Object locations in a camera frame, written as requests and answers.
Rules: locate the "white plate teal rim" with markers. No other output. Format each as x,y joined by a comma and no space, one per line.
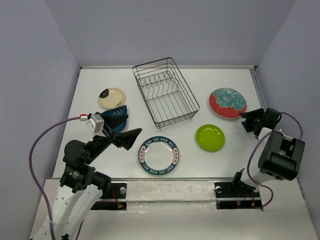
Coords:
158,155

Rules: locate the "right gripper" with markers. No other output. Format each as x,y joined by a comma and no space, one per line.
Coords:
246,124

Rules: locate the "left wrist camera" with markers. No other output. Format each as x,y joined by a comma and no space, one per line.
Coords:
95,124

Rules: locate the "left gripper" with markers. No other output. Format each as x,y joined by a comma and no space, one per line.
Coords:
126,138

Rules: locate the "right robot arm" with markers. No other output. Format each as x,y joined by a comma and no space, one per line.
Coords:
276,156

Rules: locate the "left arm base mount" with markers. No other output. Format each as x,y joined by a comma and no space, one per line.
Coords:
114,200

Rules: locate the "dark blue plate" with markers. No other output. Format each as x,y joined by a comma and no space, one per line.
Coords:
114,119

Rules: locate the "black wire dish rack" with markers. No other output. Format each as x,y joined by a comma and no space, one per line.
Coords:
165,92

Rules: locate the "lime green plate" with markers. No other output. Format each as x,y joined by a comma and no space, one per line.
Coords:
210,137

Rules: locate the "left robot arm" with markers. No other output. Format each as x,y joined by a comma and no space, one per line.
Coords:
80,185

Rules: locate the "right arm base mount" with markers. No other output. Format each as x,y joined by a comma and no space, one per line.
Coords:
229,197

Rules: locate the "red teal floral plate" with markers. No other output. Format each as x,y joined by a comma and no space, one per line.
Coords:
227,103

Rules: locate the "cream plate black patch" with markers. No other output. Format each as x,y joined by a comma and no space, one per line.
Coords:
111,98

